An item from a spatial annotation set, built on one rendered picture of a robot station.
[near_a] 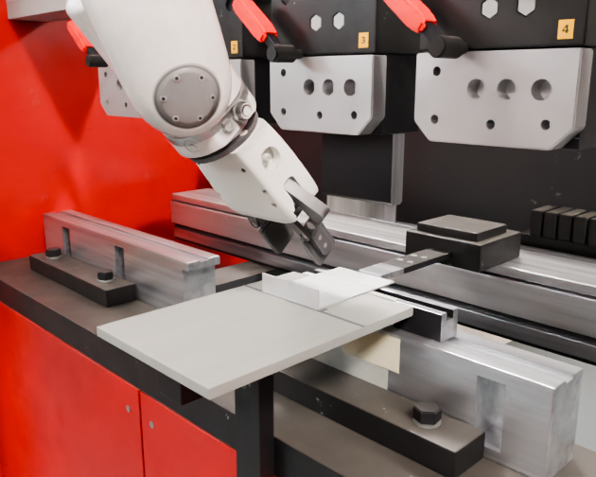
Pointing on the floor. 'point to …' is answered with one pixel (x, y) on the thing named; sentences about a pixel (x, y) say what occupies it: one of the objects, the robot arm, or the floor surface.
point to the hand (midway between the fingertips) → (297, 238)
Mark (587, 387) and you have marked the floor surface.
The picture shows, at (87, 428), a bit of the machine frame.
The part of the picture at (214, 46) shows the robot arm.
